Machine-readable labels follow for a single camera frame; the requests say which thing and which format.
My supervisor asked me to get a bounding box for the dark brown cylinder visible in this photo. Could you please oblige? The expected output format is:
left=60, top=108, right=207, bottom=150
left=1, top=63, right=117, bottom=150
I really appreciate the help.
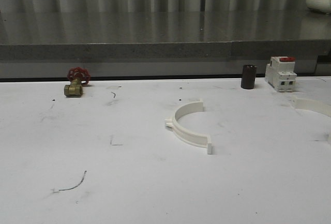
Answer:
left=240, top=65, right=257, bottom=89

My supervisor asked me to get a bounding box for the brass valve red handwheel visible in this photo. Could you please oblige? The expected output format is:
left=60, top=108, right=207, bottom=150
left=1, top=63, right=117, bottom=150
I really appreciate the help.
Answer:
left=64, top=67, right=91, bottom=97

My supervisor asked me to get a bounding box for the white circuit breaker red switch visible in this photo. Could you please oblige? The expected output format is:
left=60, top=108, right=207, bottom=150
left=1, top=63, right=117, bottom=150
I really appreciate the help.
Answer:
left=265, top=56, right=297, bottom=92

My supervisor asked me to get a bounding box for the white half clamp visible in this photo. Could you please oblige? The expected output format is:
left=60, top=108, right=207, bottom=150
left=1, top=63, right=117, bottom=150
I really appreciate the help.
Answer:
left=291, top=96, right=330, bottom=117
left=164, top=99, right=213, bottom=155

